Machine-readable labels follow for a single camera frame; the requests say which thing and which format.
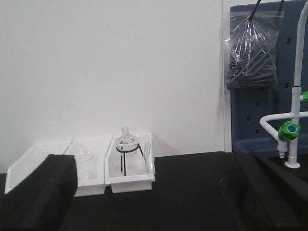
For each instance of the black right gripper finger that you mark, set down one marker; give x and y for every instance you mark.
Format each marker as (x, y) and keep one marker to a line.
(41, 200)

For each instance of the left white plastic bin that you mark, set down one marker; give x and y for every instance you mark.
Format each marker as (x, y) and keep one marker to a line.
(30, 160)

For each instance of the white plastic bin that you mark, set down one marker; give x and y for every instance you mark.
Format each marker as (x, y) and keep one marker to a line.
(99, 147)
(137, 179)
(30, 160)

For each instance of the glass beaker in middle bin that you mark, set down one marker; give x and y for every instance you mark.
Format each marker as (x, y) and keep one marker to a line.
(86, 166)

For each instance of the middle white plastic bin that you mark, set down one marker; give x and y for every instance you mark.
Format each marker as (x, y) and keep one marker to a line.
(99, 147)

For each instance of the right white plastic bin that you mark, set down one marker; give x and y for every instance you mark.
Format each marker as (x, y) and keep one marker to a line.
(137, 179)

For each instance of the round glass flask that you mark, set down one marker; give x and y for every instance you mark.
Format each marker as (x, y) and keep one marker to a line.
(127, 142)

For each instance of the glass test tube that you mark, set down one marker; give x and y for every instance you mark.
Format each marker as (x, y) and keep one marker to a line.
(147, 159)

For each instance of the black lab sink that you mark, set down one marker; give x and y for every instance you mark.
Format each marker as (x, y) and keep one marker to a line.
(271, 199)

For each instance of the blue pegboard drying rack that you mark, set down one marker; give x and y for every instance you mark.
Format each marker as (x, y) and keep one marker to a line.
(249, 105)

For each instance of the white lab faucet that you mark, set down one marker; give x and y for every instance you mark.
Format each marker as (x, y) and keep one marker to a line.
(287, 139)

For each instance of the clear plastic bag of pegs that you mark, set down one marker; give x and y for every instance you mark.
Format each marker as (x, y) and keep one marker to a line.
(252, 49)

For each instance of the black wire tripod stand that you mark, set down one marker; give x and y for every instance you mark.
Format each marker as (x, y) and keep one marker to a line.
(124, 163)

